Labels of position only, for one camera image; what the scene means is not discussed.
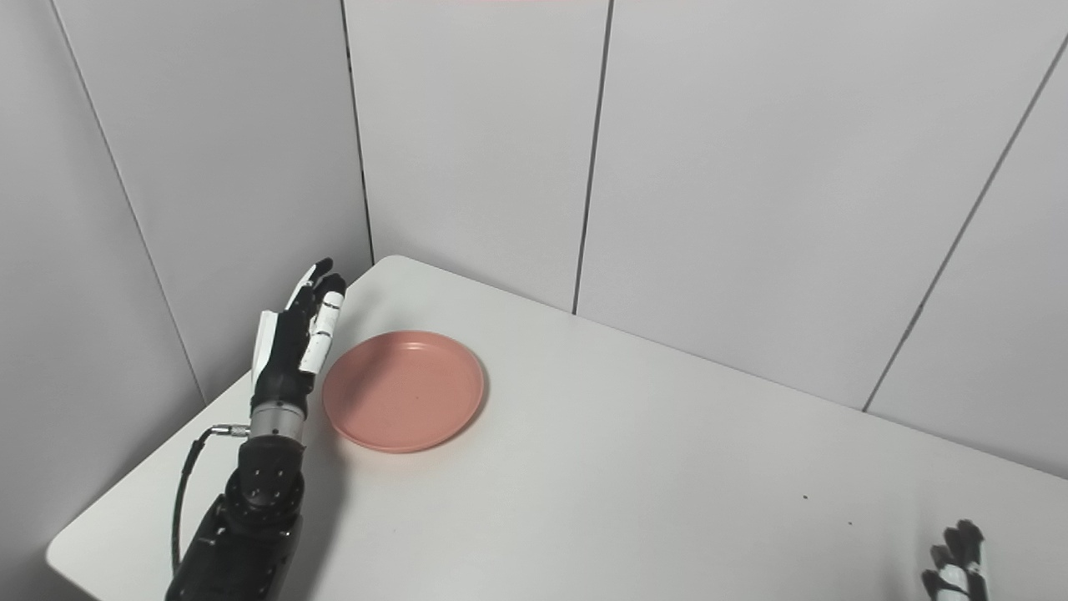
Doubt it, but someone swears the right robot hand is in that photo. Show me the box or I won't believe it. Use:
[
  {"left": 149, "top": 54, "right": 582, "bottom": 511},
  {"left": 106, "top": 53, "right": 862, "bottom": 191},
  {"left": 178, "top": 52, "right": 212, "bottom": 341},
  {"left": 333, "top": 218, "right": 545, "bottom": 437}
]
[{"left": 921, "top": 519, "right": 992, "bottom": 601}]

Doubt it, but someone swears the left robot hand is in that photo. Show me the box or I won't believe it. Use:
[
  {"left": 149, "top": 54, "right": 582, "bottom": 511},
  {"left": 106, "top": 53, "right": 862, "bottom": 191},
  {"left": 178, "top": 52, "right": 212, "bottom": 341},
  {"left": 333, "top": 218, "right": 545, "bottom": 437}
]
[{"left": 250, "top": 257, "right": 348, "bottom": 412}]

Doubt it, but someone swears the pink round plate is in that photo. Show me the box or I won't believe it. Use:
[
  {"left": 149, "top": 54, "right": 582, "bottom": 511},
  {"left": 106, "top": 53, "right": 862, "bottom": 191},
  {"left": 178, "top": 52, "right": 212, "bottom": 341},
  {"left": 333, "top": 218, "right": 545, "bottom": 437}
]
[{"left": 322, "top": 330, "right": 486, "bottom": 454}]

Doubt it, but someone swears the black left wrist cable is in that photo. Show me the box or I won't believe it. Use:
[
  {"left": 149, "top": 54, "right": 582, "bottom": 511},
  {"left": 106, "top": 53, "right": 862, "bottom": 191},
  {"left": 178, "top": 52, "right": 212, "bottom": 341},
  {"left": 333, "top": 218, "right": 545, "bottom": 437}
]
[{"left": 171, "top": 424, "right": 251, "bottom": 577}]

